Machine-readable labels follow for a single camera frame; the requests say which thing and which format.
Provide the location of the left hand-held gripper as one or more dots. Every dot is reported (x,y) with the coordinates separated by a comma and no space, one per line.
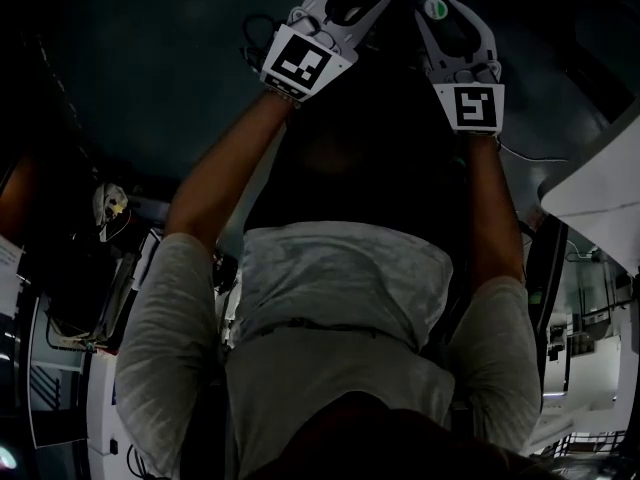
(300,63)

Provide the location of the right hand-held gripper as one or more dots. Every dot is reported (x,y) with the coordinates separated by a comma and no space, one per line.
(472,108)

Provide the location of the dark bottle with green cap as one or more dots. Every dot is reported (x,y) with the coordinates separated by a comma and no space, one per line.
(434,7)

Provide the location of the person's right forearm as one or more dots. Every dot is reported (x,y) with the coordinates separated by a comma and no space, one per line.
(492,208)

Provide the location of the person's left forearm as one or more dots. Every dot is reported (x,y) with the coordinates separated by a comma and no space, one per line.
(225,168)

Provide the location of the person's black trousers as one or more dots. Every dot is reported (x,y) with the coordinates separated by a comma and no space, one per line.
(360,143)

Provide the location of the white table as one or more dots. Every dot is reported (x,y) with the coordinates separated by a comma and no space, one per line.
(600,183)

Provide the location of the person's grey shirt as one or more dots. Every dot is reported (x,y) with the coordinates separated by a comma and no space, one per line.
(340,318)

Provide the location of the crumpled white bag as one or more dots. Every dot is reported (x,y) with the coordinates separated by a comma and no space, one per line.
(111,205)

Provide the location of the white paper sheet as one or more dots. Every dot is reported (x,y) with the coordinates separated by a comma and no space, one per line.
(7,273)

